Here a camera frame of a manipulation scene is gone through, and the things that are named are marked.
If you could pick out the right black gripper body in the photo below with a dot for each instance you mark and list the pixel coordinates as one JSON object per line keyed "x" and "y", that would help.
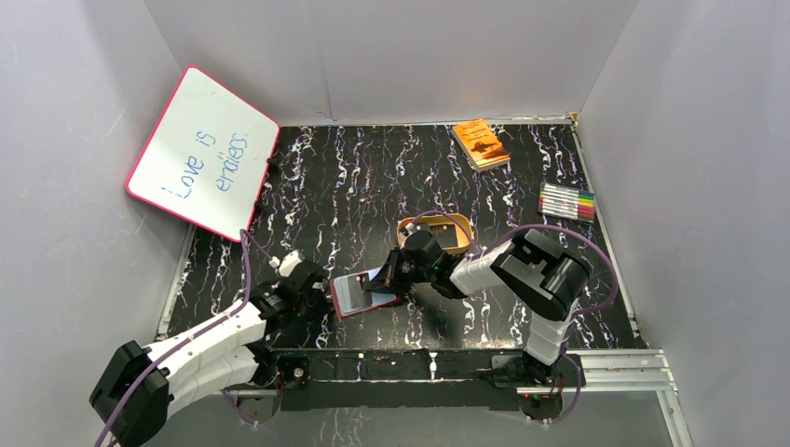
{"x": 402, "y": 271}

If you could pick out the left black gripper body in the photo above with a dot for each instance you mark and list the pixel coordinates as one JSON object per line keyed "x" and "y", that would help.
{"x": 317, "y": 288}

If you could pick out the red card holder wallet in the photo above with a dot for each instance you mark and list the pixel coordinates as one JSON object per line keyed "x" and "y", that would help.
{"x": 350, "y": 298}

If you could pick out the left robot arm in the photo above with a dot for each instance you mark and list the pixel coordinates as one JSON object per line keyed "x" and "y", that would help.
{"x": 143, "y": 386}

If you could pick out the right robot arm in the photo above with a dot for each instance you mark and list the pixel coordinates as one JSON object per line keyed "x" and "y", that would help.
{"x": 539, "y": 271}

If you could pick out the gold oval tray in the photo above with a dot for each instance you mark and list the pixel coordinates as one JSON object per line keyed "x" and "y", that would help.
{"x": 453, "y": 231}

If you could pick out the orange book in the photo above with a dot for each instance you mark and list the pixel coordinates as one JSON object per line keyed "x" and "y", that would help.
{"x": 481, "y": 145}

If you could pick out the pack of coloured markers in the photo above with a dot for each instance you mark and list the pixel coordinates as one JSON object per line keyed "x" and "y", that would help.
{"x": 567, "y": 203}

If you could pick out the pink framed whiteboard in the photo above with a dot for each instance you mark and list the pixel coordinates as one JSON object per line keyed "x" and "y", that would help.
{"x": 207, "y": 157}

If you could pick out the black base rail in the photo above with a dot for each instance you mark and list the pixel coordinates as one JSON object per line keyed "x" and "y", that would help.
{"x": 496, "y": 379}

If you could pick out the aluminium frame rail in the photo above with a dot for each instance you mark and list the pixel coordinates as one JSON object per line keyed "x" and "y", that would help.
{"x": 625, "y": 370}

